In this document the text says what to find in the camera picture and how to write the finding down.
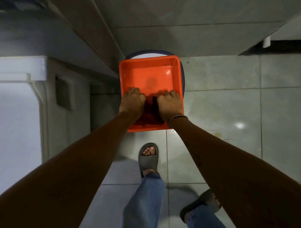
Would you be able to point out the person's right hand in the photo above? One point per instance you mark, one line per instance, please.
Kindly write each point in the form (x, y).
(170, 105)

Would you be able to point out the person's left hand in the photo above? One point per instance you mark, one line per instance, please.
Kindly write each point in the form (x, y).
(131, 103)

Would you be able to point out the person's left fingers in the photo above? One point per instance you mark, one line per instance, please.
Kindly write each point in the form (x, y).
(134, 90)

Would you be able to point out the person's right fingers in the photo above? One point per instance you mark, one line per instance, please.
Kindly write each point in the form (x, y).
(171, 93)

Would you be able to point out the dark red cloth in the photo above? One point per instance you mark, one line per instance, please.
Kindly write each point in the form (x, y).
(150, 116)

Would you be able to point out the person's right forearm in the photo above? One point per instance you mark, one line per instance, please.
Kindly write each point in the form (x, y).
(235, 173)

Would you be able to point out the person's left forearm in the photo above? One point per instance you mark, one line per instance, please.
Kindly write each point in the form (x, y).
(77, 169)

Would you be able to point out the orange plastic basin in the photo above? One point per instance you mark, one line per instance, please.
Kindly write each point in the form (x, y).
(150, 75)

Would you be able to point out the grey left slipper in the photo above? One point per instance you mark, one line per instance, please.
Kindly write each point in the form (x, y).
(148, 162)

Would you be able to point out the grey slipper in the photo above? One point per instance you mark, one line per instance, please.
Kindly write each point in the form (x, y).
(148, 162)
(204, 199)

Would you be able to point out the white pipe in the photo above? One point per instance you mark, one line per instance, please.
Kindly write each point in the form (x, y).
(266, 42)

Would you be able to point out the grey right slipper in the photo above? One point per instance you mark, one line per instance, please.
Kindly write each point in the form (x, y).
(204, 199)

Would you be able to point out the person's left leg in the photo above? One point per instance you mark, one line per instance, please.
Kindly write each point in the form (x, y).
(145, 202)

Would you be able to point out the person's leg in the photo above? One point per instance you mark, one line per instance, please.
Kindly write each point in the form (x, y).
(204, 218)
(145, 202)

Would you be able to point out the white appliance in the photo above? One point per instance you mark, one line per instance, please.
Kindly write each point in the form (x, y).
(21, 117)

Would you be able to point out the person's right leg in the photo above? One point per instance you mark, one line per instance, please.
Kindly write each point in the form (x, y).
(204, 218)

